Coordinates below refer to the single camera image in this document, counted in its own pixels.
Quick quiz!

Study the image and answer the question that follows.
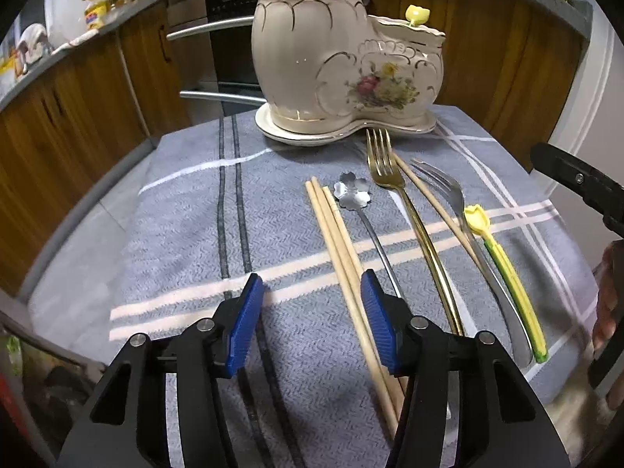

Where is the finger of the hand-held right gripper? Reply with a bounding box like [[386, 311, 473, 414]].
[[530, 142, 624, 239]]

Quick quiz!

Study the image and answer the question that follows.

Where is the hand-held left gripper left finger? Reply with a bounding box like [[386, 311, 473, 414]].
[[56, 273, 266, 468]]

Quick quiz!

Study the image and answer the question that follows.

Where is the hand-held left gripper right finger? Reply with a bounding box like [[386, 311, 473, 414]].
[[360, 269, 571, 468]]

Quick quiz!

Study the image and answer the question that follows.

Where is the wooden chopstick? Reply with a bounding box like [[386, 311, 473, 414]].
[[313, 179, 405, 415], [323, 189, 409, 401], [392, 152, 489, 275], [305, 181, 398, 442]]

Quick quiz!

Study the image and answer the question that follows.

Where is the silver fork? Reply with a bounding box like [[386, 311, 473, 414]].
[[410, 157, 534, 369]]

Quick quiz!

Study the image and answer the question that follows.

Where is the silver flower-shaped spoon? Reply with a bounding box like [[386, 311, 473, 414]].
[[333, 172, 405, 304]]

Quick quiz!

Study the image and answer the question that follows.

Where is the gold fork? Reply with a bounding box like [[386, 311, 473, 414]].
[[365, 128, 466, 337]]

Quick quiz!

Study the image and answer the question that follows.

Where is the floral ceramic boot utensil holder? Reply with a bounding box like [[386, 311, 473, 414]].
[[251, 0, 447, 133]]

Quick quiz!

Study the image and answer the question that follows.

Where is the person's right hand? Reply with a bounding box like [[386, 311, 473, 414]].
[[591, 241, 624, 355]]

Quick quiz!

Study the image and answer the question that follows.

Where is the white fluffy rug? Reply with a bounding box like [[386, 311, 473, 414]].
[[536, 361, 616, 468]]

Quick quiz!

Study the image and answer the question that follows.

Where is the white door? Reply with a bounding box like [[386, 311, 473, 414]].
[[548, 5, 624, 198]]

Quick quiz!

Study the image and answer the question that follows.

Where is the grey checked cloth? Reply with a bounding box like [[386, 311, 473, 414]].
[[27, 104, 603, 468]]

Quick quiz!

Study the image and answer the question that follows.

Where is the wooden cabinet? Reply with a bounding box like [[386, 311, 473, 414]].
[[353, 0, 586, 176], [0, 2, 196, 298]]

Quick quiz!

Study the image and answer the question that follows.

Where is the grey countertop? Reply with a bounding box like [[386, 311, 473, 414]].
[[0, 0, 594, 114]]

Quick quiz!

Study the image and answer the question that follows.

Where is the yellow packet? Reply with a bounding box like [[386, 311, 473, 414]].
[[84, 2, 111, 30]]

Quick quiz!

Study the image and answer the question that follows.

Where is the white dish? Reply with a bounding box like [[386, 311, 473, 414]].
[[18, 23, 54, 65]]

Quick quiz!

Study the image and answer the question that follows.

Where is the silver oven handle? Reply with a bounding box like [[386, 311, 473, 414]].
[[179, 90, 268, 106], [166, 16, 255, 41]]

